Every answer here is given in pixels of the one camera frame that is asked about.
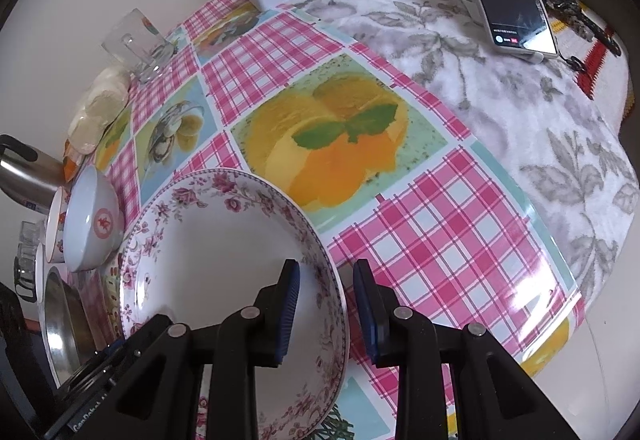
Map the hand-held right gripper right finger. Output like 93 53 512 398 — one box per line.
352 259 561 440

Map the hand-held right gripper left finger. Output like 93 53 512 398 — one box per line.
82 259 301 440

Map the stainless steel plate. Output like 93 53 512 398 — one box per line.
39 265 101 388

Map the floral rim round plate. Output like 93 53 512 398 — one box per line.
119 169 349 440

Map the plain white cup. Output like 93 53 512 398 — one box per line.
34 243 51 303

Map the pink plaid tablecloth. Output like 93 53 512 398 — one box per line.
65 0 586 440

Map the light blue bowl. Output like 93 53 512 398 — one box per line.
64 165 125 272

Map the strawberry print bowl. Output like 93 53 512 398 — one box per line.
45 185 71 263

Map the ribbed glass tumbler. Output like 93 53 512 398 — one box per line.
19 220 47 261

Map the orange snack packet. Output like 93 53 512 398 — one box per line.
62 140 86 183

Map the stainless steel thermos jug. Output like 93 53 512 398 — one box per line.
0 134 68 216

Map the grey floral table cloth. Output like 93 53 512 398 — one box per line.
272 0 640 321

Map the clear glass mug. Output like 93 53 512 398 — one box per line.
101 9 176 84

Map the white and red crochet mat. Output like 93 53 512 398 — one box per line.
550 15 636 116

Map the bunch of keys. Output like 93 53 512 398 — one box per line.
545 0 623 71

